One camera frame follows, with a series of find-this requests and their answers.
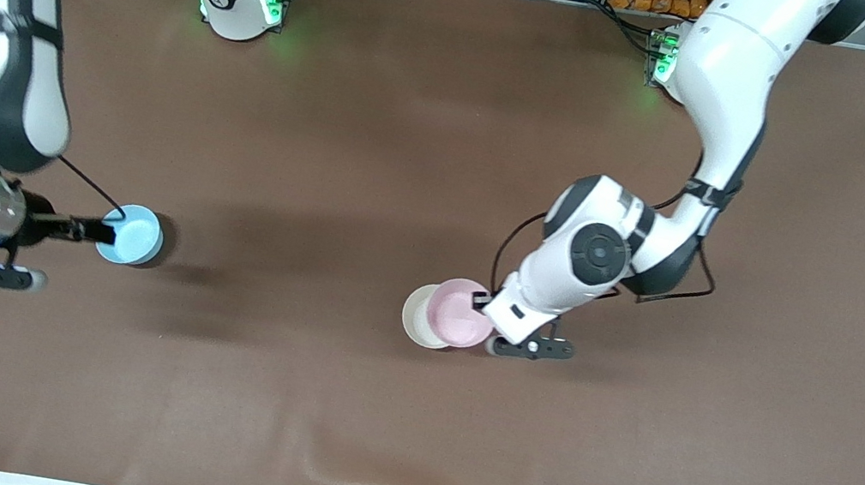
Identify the pink bowl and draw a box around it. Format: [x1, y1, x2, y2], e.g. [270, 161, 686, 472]
[421, 273, 502, 353]

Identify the light blue bowl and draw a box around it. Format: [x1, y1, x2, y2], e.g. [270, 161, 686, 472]
[93, 200, 168, 271]

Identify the white bowl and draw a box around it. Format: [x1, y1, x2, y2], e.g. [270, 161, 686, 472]
[397, 280, 465, 353]

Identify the brown table cover sheet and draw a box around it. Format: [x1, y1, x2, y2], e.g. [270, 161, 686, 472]
[0, 0, 865, 485]

